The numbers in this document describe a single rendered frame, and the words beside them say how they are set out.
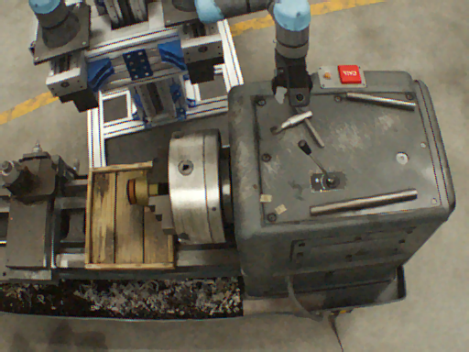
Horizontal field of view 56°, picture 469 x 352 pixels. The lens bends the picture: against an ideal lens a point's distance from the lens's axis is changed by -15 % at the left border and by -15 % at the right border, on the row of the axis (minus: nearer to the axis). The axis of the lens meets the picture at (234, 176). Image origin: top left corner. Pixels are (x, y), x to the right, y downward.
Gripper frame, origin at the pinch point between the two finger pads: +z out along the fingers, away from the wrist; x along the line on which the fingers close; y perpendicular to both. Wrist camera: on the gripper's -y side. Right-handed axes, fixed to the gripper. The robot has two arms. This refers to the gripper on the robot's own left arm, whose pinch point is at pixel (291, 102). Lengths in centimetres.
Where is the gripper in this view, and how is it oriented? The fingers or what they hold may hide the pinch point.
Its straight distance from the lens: 129.3
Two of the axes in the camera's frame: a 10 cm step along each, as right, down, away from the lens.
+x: -10.0, 0.7, 0.4
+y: -0.5, -9.1, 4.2
